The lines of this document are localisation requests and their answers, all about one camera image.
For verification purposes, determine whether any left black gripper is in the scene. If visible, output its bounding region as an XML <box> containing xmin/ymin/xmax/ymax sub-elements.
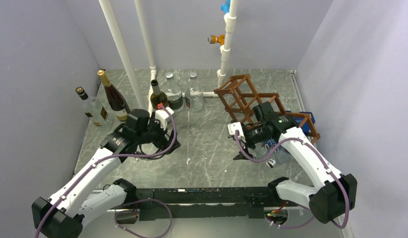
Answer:
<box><xmin>136</xmin><ymin>112</ymin><xmax>180</xmax><ymax>154</ymax></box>

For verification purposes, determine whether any blue label clear bottle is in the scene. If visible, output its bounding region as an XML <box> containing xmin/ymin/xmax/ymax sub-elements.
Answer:
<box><xmin>249</xmin><ymin>122</ymin><xmax>311</xmax><ymax>160</ymax></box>

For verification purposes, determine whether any clear square bottle black cap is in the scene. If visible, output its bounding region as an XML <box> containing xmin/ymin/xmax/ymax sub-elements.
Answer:
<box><xmin>266</xmin><ymin>147</ymin><xmax>291</xmax><ymax>168</ymax></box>

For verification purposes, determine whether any dark green wine bottle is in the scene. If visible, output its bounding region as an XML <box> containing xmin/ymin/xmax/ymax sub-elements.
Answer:
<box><xmin>150</xmin><ymin>79</ymin><xmax>169</xmax><ymax>110</ymax></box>

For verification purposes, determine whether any clear glass bottle silver cap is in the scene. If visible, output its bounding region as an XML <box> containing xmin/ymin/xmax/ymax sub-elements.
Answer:
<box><xmin>185</xmin><ymin>71</ymin><xmax>204</xmax><ymax>112</ymax></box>

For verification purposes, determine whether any clear glass bottle white cap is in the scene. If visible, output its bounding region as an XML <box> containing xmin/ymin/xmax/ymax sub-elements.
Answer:
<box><xmin>165</xmin><ymin>72</ymin><xmax>183</xmax><ymax>112</ymax></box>

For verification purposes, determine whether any dark red wine bottle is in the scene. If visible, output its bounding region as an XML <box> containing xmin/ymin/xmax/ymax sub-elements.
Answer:
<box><xmin>97</xmin><ymin>69</ymin><xmax>130</xmax><ymax>122</ymax></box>

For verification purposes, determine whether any small clear bottle black cap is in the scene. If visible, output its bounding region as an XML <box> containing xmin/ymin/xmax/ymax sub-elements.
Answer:
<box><xmin>75</xmin><ymin>87</ymin><xmax>112</xmax><ymax>129</ymax></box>

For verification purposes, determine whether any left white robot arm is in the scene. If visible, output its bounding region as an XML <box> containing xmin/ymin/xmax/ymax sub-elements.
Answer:
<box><xmin>32</xmin><ymin>107</ymin><xmax>180</xmax><ymax>238</ymax></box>

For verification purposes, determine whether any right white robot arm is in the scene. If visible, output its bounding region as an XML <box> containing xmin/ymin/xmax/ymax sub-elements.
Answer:
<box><xmin>228</xmin><ymin>102</ymin><xmax>357</xmax><ymax>229</ymax></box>

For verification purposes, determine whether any brown wooden wine rack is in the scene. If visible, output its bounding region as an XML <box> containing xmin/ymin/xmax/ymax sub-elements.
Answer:
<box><xmin>213</xmin><ymin>74</ymin><xmax>321</xmax><ymax>144</ymax></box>

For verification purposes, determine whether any orange pipe valve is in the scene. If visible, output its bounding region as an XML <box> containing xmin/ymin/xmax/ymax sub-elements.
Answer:
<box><xmin>207</xmin><ymin>34</ymin><xmax>225</xmax><ymax>46</ymax></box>

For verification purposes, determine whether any blue pipe valve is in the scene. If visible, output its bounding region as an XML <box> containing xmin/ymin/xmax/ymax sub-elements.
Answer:
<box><xmin>220</xmin><ymin>0</ymin><xmax>231</xmax><ymax>14</ymax></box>

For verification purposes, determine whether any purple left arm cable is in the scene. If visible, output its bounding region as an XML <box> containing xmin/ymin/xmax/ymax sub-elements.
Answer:
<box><xmin>34</xmin><ymin>105</ymin><xmax>178</xmax><ymax>238</ymax></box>

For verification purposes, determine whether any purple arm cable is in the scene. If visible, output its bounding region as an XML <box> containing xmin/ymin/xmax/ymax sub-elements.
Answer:
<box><xmin>34</xmin><ymin>105</ymin><xmax>178</xmax><ymax>238</ymax></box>
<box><xmin>234</xmin><ymin>129</ymin><xmax>350</xmax><ymax>230</ymax></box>

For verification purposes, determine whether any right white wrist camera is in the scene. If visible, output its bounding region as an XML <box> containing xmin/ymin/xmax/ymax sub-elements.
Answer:
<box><xmin>227</xmin><ymin>122</ymin><xmax>245</xmax><ymax>140</ymax></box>

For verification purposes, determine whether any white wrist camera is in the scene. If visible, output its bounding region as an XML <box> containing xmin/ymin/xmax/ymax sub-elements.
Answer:
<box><xmin>155</xmin><ymin>107</ymin><xmax>174</xmax><ymax>129</ymax></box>
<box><xmin>227</xmin><ymin>122</ymin><xmax>245</xmax><ymax>140</ymax></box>

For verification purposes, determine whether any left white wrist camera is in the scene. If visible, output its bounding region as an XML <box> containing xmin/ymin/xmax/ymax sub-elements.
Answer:
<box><xmin>155</xmin><ymin>107</ymin><xmax>174</xmax><ymax>129</ymax></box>

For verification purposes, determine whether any black coiled cable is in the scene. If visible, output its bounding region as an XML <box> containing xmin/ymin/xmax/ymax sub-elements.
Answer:
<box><xmin>133</xmin><ymin>138</ymin><xmax>168</xmax><ymax>161</ymax></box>

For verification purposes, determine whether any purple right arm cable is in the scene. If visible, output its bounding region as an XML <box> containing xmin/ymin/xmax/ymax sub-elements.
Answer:
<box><xmin>234</xmin><ymin>129</ymin><xmax>350</xmax><ymax>230</ymax></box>

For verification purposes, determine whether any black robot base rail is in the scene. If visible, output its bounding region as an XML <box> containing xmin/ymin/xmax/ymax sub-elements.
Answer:
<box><xmin>115</xmin><ymin>186</ymin><xmax>284</xmax><ymax>221</ymax></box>

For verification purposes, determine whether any white PVC pipe frame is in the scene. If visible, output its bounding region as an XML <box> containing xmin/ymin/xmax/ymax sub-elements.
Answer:
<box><xmin>98</xmin><ymin>0</ymin><xmax>239</xmax><ymax>114</ymax></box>

